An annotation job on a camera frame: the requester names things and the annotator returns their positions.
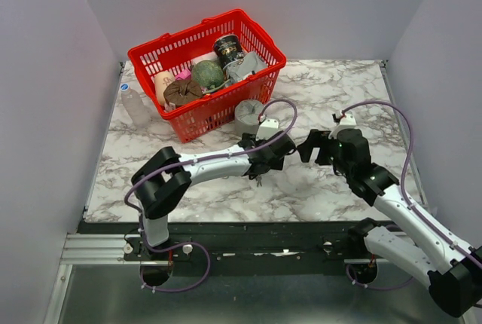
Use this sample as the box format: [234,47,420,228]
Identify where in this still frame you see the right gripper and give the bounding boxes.
[297,127,353,178]

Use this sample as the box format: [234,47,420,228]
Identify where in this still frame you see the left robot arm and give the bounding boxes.
[130,132,296,260]

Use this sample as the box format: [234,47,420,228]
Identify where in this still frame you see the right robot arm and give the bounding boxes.
[297,128,481,317]

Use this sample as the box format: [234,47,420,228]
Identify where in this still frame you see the grey taped cylinder roll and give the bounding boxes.
[234,99,264,136]

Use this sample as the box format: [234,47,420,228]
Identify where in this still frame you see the grey wrapped bundle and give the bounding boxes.
[225,51,267,84]

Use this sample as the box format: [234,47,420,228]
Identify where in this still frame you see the green round melon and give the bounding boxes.
[191,60,224,90]

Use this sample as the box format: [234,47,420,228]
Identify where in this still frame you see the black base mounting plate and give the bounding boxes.
[78,222,383,283]

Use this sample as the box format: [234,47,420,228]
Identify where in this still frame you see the brown fabric pouch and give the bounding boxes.
[163,78,203,108]

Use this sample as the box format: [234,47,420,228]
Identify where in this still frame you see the black printed can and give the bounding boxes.
[213,34,246,71]

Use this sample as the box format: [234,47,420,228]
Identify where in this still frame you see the pink small box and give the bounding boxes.
[175,69,191,80]

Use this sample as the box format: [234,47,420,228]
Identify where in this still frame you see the clear plastic water bottle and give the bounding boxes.
[120,84,151,128]

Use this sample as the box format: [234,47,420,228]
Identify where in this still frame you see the red plastic shopping basket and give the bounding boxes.
[127,9,286,142]

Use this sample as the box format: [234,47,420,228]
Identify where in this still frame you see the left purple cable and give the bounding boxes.
[124,99,297,294]

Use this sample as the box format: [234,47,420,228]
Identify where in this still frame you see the purple cable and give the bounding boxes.
[124,99,297,294]
[337,100,482,308]

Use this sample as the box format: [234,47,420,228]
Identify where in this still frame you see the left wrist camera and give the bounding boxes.
[256,118,279,140]

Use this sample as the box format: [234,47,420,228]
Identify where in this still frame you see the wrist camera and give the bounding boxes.
[329,111,357,139]
[256,118,279,140]

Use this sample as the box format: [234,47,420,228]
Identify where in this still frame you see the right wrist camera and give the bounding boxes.
[329,111,357,139]

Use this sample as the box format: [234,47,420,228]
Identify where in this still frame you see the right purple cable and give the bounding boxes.
[337,100,482,308]

